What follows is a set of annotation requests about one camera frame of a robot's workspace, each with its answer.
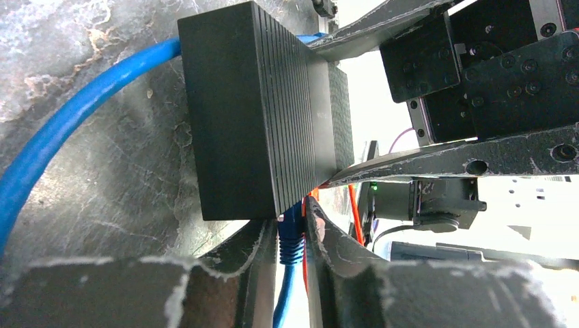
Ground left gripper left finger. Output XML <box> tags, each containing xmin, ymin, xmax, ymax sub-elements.
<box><xmin>1</xmin><ymin>220</ymin><xmax>277</xmax><ymax>327</ymax></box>

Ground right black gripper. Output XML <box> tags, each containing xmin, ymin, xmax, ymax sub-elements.
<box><xmin>307</xmin><ymin>0</ymin><xmax>578</xmax><ymax>188</ymax></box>

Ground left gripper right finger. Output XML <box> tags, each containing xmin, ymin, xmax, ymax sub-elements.
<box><xmin>305</xmin><ymin>197</ymin><xmax>566</xmax><ymax>327</ymax></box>

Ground blue ethernet cable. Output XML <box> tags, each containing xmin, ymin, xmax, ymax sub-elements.
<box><xmin>0</xmin><ymin>32</ymin><xmax>329</xmax><ymax>328</ymax></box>

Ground red ethernet cable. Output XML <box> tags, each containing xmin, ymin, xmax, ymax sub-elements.
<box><xmin>300</xmin><ymin>183</ymin><xmax>367</xmax><ymax>295</ymax></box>

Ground black network switch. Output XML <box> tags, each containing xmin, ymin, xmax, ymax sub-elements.
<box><xmin>178</xmin><ymin>1</ymin><xmax>354</xmax><ymax>221</ymax></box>

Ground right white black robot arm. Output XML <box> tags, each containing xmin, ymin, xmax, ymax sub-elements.
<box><xmin>310</xmin><ymin>1</ymin><xmax>578</xmax><ymax>230</ymax></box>

